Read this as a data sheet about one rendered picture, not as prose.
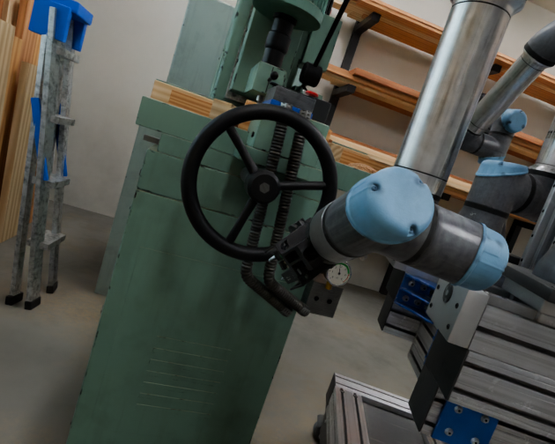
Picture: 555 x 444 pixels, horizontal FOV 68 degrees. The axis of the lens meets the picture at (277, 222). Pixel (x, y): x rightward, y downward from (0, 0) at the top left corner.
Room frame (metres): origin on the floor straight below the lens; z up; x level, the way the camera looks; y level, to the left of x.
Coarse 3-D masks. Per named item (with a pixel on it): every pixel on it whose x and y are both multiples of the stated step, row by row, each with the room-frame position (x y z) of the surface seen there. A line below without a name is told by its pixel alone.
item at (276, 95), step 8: (272, 88) 0.88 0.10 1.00; (280, 88) 0.84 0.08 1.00; (272, 96) 0.85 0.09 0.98; (280, 96) 0.84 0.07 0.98; (288, 96) 0.85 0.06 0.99; (296, 96) 0.85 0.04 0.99; (304, 96) 0.86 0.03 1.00; (280, 104) 0.84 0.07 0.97; (296, 104) 0.85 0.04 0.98; (304, 104) 0.86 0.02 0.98; (312, 104) 0.86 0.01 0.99; (320, 104) 0.89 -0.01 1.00; (328, 104) 0.90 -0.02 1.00; (312, 112) 0.86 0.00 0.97; (320, 112) 0.90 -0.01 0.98; (328, 112) 0.90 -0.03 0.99; (320, 120) 0.90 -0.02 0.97
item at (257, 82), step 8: (256, 64) 1.06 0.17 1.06; (264, 64) 1.03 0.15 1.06; (256, 72) 1.03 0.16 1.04; (264, 72) 1.03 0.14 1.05; (280, 72) 1.04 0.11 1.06; (248, 80) 1.12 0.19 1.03; (256, 80) 1.03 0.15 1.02; (264, 80) 1.03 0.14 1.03; (272, 80) 1.04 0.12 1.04; (280, 80) 1.04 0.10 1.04; (248, 88) 1.07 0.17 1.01; (256, 88) 1.03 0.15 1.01; (264, 88) 1.03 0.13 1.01; (256, 96) 1.13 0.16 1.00; (264, 96) 1.07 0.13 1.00
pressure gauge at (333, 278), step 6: (336, 264) 0.93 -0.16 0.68; (342, 264) 0.93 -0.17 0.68; (348, 264) 0.93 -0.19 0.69; (330, 270) 0.93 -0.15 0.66; (336, 270) 0.93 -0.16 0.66; (342, 270) 0.94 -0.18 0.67; (348, 270) 0.94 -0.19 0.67; (324, 276) 0.94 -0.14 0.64; (330, 276) 0.93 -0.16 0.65; (336, 276) 0.93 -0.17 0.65; (342, 276) 0.94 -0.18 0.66; (348, 276) 0.94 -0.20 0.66; (330, 282) 0.93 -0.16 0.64; (336, 282) 0.93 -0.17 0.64; (342, 282) 0.94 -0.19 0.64; (330, 288) 0.95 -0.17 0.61
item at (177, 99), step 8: (176, 96) 1.02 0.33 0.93; (184, 96) 1.02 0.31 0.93; (176, 104) 1.02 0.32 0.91; (184, 104) 1.02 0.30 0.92; (192, 104) 1.03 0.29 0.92; (200, 104) 1.03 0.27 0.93; (208, 104) 1.04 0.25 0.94; (200, 112) 1.04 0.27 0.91; (208, 112) 1.04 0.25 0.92; (344, 152) 1.14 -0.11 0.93; (344, 160) 1.14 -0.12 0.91; (352, 160) 1.15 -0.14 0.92; (360, 160) 1.16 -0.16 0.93; (368, 160) 1.16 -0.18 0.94; (376, 168) 1.17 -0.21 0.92
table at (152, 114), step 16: (144, 96) 0.86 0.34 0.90; (144, 112) 0.86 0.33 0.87; (160, 112) 0.86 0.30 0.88; (176, 112) 0.87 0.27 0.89; (192, 112) 0.88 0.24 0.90; (160, 128) 0.87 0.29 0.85; (176, 128) 0.88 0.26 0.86; (192, 128) 0.88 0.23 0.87; (224, 144) 0.90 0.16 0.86; (256, 160) 0.83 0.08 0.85; (288, 160) 0.85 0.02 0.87; (304, 176) 0.86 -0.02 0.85; (320, 176) 0.87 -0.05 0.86; (352, 176) 0.99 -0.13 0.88
